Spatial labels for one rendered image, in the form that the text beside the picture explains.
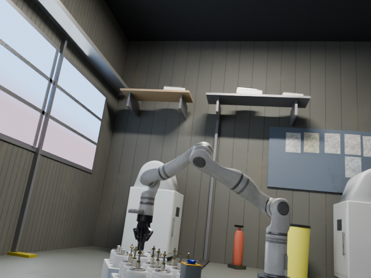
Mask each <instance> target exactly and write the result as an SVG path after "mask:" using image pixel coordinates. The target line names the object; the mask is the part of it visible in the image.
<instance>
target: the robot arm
mask: <svg viewBox="0 0 371 278"><path fill-rule="evenodd" d="M212 156H213V148H212V146H211V145H210V144H209V143H207V142H199V143H197V144H196V145H194V146H193V147H192V148H190V149H189V150H188V151H186V152H185V153H183V154H182V155H180V156H179V157H177V158H175V159H174V160H172V161H170V162H168V163H166V164H164V165H162V166H160V167H158V168H152V169H149V170H146V171H144V172H143V173H142V174H141V175H140V183H141V184H142V185H145V186H148V189H147V191H143V192H142V193H141V196H140V203H139V207H138V209H134V208H129V209H128V213H137V218H136V221H137V222H138V224H137V227H136V228H133V231H134V236H135V239H136V240H137V241H138V244H137V250H138V251H144V245H145V242H146V241H148V240H149V239H150V237H151V236H152V234H153V231H152V230H151V229H150V227H151V226H150V223H152V219H153V211H154V202H155V196H156V193H157V191H158V188H159V186H160V182H161V181H164V180H167V179H169V178H171V177H173V176H175V175H177V174H178V173H179V172H181V171H182V170H183V169H184V168H185V167H187V166H188V165H190V164H192V165H193V166H195V167H196V168H197V169H199V170H201V171H202V172H205V173H206V174H208V175H210V176H211V177H213V178H215V179H216V180H218V181H219V182H221V183H223V184H224V185H225V186H227V187H228V188H229V189H231V190H232V191H234V192H235V193H236V194H238V195H240V196H241V197H243V198H244V199H246V200H247V201H249V202H250V203H252V204H254V205H255V206H256V207H257V208H258V209H259V210H261V211H262V212H263V213H264V214H265V215H266V216H268V217H269V218H271V219H272V220H271V223H270V225H269V226H268V227H267V228H266V244H265V257H264V276H268V277H273V278H288V277H287V275H288V255H287V242H288V231H289V228H290V215H291V209H290V205H289V202H288V201H287V200H286V199H284V198H271V197H269V196H267V195H266V194H264V193H263V192H261V191H260V190H259V188H258V187H257V185H256V184H255V183H254V181H253V180H252V179H251V178H250V177H248V176H247V175H246V174H244V173H243V172H241V171H239V170H237V169H232V168H226V167H223V166H221V165H220V164H218V163H217V162H216V161H214V160H213V159H212Z"/></svg>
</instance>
